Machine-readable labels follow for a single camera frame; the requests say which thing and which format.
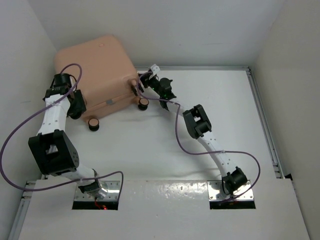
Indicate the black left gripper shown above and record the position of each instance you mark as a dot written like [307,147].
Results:
[79,107]

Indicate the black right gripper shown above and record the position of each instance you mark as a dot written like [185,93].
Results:
[147,79]

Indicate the pink hard-shell suitcase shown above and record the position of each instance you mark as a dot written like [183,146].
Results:
[109,79]

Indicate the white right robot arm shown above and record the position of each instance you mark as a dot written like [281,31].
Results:
[199,128]

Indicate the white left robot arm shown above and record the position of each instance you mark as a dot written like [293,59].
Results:
[51,148]

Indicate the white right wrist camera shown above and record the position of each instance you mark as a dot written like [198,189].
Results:
[155,69]

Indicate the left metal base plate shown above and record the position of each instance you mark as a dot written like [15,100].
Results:
[108,201]

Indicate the metal base plate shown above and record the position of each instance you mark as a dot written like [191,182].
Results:
[108,201]
[217,199]

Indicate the aluminium table edge rail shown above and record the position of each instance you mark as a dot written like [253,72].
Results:
[204,75]

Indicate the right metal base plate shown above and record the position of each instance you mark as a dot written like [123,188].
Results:
[217,199]

